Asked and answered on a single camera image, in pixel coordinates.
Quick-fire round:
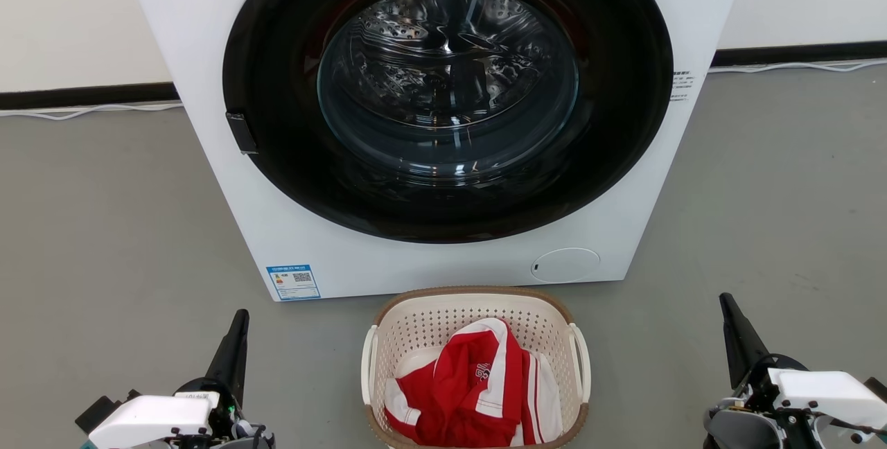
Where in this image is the white floor cable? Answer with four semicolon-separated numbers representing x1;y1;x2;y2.
0;102;184;121
708;58;887;74

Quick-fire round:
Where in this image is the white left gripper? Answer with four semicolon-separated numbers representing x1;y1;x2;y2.
89;309;250;449

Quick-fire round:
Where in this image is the thin black right gripper cable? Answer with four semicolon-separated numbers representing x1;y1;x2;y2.
807;411;887;436

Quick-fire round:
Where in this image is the black baseboard strip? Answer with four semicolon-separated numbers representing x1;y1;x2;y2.
0;82;181;112
712;41;887;67

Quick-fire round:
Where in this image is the red and white jersey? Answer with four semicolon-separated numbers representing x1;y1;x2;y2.
383;317;563;448

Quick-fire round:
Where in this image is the round white filter cover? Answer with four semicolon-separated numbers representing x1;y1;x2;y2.
531;247;601;284

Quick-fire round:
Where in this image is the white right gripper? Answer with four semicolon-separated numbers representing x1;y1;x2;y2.
719;293;887;449

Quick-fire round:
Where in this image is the round black washing machine door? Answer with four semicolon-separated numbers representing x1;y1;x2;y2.
222;0;674;244

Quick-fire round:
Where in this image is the black door handle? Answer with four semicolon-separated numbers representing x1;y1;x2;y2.
225;112;259;155

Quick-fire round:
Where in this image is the cream perforated laundry basket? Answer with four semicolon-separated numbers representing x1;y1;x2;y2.
360;286;592;449

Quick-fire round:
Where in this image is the blue energy label sticker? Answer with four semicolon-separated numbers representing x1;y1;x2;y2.
266;265;322;301

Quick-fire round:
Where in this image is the white front-load washing machine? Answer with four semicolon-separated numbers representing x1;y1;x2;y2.
118;0;751;302

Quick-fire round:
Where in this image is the small printed text sticker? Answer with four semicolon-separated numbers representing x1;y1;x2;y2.
669;70;694;103

